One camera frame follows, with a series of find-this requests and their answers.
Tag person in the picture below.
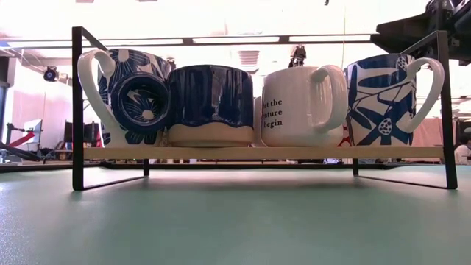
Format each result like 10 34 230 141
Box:
453 127 471 166

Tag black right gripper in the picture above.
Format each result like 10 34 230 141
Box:
370 0 471 66

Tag green table mat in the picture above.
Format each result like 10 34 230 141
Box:
0 164 471 265

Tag white panel red stripe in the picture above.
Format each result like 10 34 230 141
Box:
5 118 44 149

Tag black background monitor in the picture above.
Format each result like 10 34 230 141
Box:
63 120 102 148

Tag white mug olive interior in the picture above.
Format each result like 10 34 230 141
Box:
259 64 349 148

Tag dark hanging fixture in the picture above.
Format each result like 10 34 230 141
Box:
288 44 308 69

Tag wooden tray board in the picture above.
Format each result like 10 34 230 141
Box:
71 26 458 191

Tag round black lamp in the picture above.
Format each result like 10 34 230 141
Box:
43 65 60 83

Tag streaked navy mug tan base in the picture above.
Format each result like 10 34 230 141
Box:
166 64 256 148

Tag white mug red pattern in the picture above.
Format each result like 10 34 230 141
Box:
337 124 353 147

